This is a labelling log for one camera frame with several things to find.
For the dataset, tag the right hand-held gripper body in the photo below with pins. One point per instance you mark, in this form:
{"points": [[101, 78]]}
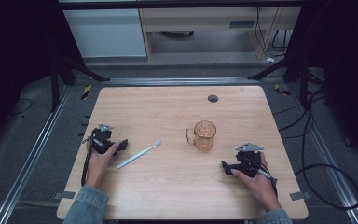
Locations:
{"points": [[248, 160]]}

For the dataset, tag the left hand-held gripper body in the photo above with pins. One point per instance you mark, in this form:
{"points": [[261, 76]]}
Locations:
{"points": [[101, 140]]}

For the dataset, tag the light blue toothbrush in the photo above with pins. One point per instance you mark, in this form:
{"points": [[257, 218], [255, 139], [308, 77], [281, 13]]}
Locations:
{"points": [[138, 155]]}

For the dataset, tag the person's left hand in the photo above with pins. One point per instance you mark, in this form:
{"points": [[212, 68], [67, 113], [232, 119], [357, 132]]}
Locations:
{"points": [[98, 165]]}

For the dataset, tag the person's right hand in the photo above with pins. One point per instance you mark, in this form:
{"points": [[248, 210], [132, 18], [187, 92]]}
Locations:
{"points": [[262, 186]]}

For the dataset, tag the yellow black striped tape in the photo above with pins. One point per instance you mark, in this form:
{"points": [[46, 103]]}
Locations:
{"points": [[281, 90], [86, 92]]}

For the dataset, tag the grey tape strip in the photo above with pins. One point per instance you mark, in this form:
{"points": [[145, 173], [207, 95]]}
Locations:
{"points": [[300, 196], [64, 195]]}

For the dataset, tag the round grey table grommet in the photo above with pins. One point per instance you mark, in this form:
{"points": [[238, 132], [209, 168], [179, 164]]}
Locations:
{"points": [[213, 98]]}

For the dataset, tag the small white floor object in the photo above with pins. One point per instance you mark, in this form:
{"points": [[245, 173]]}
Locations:
{"points": [[270, 59]]}

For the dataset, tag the white cabinet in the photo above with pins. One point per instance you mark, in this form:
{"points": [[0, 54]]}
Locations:
{"points": [[105, 32]]}

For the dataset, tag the light wooden desk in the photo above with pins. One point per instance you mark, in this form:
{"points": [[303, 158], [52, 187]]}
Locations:
{"points": [[199, 19]]}

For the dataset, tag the black metal stand frame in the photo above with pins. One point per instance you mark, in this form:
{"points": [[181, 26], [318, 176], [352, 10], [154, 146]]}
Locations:
{"points": [[295, 67], [55, 84]]}

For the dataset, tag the long aluminium floor rail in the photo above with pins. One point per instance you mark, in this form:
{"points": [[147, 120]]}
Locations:
{"points": [[28, 165], [329, 161]]}

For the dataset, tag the aluminium cross rail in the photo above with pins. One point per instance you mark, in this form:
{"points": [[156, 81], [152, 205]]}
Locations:
{"points": [[180, 81]]}

